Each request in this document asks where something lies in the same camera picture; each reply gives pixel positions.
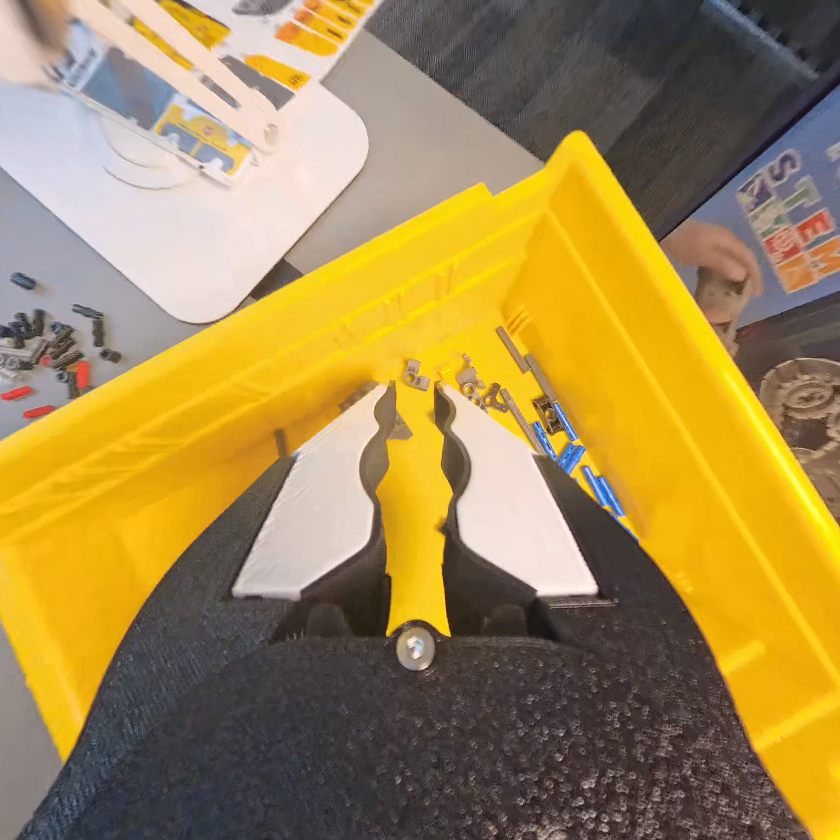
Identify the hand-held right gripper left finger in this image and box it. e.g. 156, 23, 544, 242
231, 382, 399, 599

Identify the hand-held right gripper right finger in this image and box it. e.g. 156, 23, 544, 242
433, 382, 601, 599

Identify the yellow plastic parts bin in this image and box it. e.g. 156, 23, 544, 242
0, 130, 840, 840

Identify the grey desk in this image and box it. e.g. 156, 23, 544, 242
0, 29, 546, 808

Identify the bunch of blue brick pins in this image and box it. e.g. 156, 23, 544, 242
530, 402, 641, 543

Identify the grey brick axle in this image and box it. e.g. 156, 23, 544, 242
499, 387, 547, 455
525, 354, 560, 403
495, 326, 530, 372

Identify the pile of small brick pins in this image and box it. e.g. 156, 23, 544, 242
0, 272, 123, 421

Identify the blue printed kit box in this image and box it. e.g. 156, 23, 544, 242
659, 85, 840, 519

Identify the clear stand with yellow card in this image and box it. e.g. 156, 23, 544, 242
59, 39, 253, 188

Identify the instruction manual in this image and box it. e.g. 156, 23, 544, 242
128, 0, 385, 93

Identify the white rounded base plate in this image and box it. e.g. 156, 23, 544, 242
0, 77, 370, 324

